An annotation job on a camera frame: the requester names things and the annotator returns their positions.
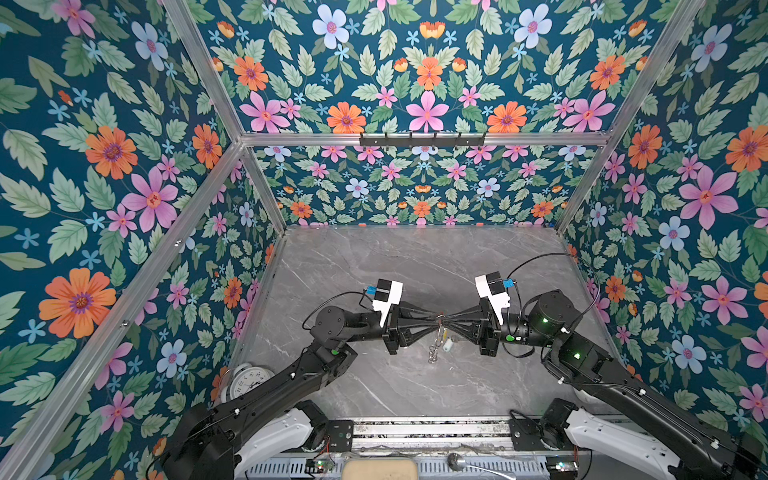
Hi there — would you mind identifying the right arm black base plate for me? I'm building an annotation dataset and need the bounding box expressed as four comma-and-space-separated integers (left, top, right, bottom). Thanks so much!
508, 411, 572, 451

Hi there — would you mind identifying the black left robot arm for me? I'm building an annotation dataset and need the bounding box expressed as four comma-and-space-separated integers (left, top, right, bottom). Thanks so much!
157, 305, 441, 479

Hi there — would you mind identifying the round metal knob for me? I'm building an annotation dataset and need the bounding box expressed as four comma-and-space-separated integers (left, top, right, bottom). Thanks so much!
447, 453, 467, 472

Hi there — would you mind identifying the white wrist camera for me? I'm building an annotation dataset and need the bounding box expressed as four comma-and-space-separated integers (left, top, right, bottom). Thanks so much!
474, 272, 515, 326
366, 279, 403, 328

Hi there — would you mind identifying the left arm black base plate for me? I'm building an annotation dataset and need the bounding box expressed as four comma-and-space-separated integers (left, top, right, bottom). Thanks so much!
303, 419, 355, 453

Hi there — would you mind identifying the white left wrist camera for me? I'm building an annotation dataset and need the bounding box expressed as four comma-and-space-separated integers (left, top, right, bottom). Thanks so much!
366, 279, 403, 328

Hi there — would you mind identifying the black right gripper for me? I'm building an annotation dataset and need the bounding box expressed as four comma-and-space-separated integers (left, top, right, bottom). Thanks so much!
445, 301, 556, 361

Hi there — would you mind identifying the metal keyring with red grip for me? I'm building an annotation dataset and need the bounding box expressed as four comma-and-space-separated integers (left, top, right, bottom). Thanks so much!
428, 319, 447, 364

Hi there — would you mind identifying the beige pad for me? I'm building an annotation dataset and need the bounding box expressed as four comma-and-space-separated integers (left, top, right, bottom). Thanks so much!
340, 459, 419, 480

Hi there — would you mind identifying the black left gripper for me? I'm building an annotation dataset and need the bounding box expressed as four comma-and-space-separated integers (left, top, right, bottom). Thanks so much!
346, 296, 440, 357

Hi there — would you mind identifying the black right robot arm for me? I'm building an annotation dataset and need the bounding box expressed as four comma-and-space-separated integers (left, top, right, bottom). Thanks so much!
442, 290, 767, 479

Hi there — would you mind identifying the white analog clock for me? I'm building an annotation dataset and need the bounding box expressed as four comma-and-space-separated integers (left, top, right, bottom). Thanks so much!
219, 363, 274, 403

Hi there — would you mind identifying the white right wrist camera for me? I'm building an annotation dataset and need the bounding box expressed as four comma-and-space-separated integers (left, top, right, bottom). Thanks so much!
474, 272, 515, 326

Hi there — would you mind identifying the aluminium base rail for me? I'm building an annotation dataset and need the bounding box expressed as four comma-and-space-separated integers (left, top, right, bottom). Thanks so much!
239, 415, 577, 457

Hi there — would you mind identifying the black hook rack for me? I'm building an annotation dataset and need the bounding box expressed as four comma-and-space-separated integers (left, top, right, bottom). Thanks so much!
358, 132, 486, 149

